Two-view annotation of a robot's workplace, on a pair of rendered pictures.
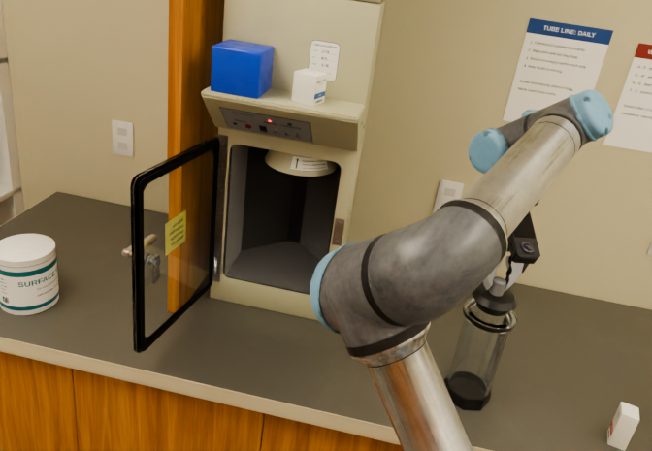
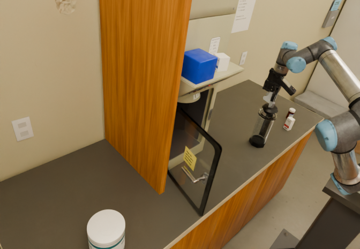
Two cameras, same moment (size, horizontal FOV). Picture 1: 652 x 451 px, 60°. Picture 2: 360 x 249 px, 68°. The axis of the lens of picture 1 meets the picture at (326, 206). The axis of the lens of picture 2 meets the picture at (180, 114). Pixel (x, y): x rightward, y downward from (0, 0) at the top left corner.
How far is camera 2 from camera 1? 119 cm
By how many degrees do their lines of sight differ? 48
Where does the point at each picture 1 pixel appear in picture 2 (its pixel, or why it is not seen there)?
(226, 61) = (204, 67)
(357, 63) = (224, 42)
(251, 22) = (189, 39)
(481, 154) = (298, 67)
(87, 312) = (139, 225)
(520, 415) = (270, 138)
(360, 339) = (351, 148)
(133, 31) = (15, 55)
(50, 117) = not seen: outside the picture
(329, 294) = (343, 141)
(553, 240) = not seen: hidden behind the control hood
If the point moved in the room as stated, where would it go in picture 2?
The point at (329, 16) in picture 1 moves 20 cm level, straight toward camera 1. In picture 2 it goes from (218, 24) to (264, 40)
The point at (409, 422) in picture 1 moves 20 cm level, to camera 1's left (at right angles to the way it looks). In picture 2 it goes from (352, 159) to (340, 186)
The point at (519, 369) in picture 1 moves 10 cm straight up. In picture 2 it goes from (251, 124) to (255, 112)
